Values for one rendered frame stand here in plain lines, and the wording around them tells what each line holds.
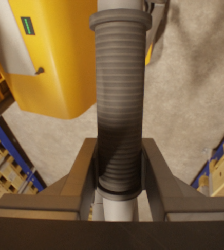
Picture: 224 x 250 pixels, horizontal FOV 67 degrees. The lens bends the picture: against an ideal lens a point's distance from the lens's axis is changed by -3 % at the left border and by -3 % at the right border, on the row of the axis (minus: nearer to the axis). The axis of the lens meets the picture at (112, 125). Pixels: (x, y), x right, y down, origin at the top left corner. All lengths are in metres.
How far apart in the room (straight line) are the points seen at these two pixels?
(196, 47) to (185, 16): 0.23
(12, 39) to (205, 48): 1.25
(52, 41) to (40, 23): 0.07
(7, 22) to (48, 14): 0.16
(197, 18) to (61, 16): 1.00
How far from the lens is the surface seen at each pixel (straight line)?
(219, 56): 1.57
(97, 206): 0.19
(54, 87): 0.80
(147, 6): 1.09
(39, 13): 0.69
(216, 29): 1.50
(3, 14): 0.77
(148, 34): 0.62
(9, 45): 0.82
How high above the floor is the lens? 1.42
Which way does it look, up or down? 41 degrees down
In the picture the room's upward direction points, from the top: 157 degrees counter-clockwise
